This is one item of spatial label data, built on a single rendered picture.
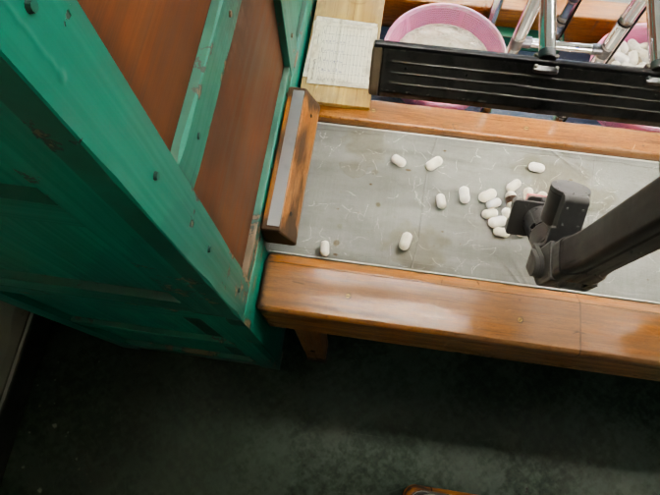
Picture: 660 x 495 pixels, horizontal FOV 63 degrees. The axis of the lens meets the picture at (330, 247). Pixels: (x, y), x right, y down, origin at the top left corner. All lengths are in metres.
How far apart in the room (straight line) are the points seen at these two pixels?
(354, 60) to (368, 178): 0.26
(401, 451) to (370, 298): 0.83
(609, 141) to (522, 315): 0.42
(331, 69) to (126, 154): 0.81
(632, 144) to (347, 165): 0.58
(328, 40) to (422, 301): 0.60
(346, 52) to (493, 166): 0.40
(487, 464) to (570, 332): 0.81
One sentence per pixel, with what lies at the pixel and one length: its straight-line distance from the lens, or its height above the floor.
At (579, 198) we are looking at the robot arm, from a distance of 0.84.
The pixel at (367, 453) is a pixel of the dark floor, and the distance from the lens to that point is 1.73.
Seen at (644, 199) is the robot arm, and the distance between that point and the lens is 0.62.
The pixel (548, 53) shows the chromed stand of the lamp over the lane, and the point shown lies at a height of 1.12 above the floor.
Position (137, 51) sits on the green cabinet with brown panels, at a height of 1.38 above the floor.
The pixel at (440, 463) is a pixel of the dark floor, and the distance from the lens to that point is 1.76.
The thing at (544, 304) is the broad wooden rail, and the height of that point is 0.77.
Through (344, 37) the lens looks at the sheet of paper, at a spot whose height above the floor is 0.78.
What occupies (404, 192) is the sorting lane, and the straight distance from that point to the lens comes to 1.10.
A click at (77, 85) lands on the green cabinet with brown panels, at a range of 0.38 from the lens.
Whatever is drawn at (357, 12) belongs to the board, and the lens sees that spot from 1.29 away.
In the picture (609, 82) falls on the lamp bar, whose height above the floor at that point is 1.10.
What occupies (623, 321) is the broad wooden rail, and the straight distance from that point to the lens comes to 1.10.
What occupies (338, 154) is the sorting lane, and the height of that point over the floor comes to 0.74.
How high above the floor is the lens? 1.73
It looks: 71 degrees down
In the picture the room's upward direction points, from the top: 4 degrees counter-clockwise
